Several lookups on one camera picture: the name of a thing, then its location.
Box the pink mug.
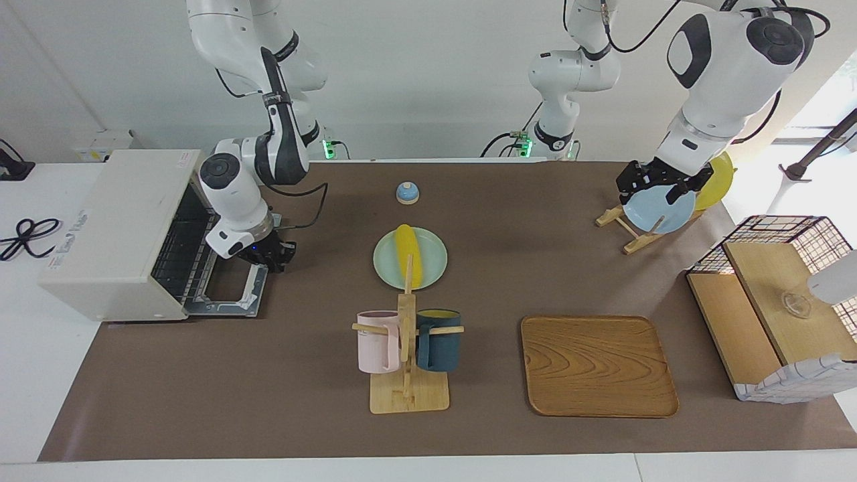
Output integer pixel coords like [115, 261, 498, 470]
[356, 310, 402, 374]

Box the wooden plate rack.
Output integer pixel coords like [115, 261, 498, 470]
[596, 204, 704, 256]

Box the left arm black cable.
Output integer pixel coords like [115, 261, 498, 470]
[606, 0, 832, 145]

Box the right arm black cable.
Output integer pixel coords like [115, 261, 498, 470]
[214, 64, 329, 232]

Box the black stand pole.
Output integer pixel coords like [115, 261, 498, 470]
[779, 107, 857, 181]

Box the light blue plate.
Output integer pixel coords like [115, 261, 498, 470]
[623, 182, 697, 235]

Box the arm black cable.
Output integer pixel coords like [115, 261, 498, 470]
[606, 0, 832, 145]
[214, 64, 329, 232]

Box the brown table mat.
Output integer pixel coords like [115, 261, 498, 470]
[37, 161, 857, 463]

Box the white rounded device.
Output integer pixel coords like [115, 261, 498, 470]
[807, 250, 857, 305]

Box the wooden serving tray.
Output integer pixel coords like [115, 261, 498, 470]
[520, 315, 680, 419]

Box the mint green plate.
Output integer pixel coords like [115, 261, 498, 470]
[373, 227, 448, 291]

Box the small clear glass dish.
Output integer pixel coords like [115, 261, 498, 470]
[781, 291, 812, 319]

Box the black clamp mount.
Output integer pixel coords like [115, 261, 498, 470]
[0, 139, 35, 181]

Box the yellow plate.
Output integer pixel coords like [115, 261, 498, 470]
[693, 151, 735, 212]

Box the coiled black cable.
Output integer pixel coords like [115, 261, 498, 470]
[0, 218, 62, 262]

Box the dark teal mug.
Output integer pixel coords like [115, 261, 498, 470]
[415, 309, 462, 373]

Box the white toaster oven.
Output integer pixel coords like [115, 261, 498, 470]
[38, 149, 270, 323]

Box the yellow corn cob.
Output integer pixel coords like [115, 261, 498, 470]
[395, 224, 424, 290]

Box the white power strip box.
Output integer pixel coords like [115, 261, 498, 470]
[72, 129, 135, 163]

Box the wire and wood shelf basket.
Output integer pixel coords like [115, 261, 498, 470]
[686, 215, 857, 404]

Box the black base cable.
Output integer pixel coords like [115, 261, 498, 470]
[481, 100, 544, 159]

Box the wooden mug rack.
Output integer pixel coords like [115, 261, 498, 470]
[352, 253, 465, 414]

